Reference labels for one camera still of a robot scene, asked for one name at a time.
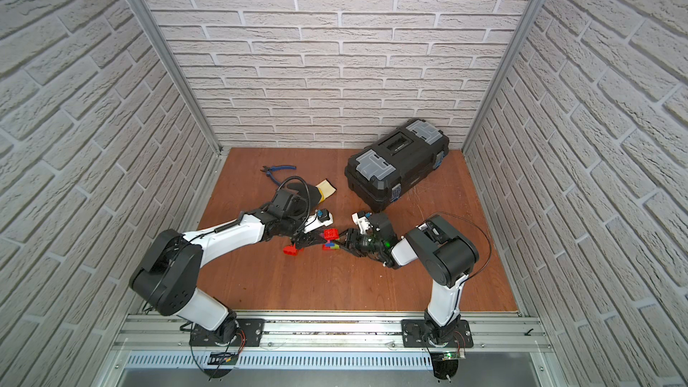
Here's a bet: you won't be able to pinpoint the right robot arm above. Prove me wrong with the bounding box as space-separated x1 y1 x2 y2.
338 212 480 347

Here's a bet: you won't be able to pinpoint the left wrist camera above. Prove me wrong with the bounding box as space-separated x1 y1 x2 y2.
303 209 333 233

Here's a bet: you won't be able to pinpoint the black plastic toolbox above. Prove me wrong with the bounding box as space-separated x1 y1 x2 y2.
344 118 450 212

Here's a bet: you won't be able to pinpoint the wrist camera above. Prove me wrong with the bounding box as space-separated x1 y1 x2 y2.
352 211 374 235
303 209 333 233

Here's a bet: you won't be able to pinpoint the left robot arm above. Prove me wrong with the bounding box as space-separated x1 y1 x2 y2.
129 176 336 345

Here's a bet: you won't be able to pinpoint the black work glove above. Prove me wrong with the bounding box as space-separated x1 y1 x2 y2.
287 179 336 206

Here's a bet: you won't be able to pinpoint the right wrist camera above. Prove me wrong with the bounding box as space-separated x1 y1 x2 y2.
352 211 374 235

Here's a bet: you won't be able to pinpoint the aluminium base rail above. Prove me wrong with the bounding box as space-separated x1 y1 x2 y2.
109 311 553 373

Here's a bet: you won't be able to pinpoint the small red lego brick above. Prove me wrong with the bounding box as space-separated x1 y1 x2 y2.
282 245 299 256

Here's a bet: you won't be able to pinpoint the blue handled pliers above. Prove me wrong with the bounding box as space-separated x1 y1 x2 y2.
261 165 297 186

